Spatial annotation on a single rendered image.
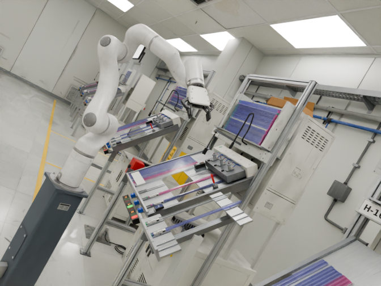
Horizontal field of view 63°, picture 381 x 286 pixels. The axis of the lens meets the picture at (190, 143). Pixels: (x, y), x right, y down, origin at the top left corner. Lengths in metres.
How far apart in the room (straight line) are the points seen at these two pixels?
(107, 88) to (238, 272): 1.49
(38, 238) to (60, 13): 9.07
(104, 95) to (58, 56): 8.78
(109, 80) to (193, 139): 1.87
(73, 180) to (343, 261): 1.27
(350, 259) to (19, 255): 1.50
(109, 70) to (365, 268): 1.41
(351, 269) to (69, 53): 9.75
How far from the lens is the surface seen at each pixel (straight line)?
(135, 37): 1.68
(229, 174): 1.99
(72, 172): 1.68
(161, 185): 2.14
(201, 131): 3.39
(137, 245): 1.87
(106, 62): 1.66
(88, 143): 1.65
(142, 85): 6.46
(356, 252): 1.45
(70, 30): 10.41
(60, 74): 10.40
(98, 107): 1.60
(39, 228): 1.76
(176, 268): 1.69
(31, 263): 1.88
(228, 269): 2.28
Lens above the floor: 1.27
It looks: 3 degrees down
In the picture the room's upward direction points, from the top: 30 degrees clockwise
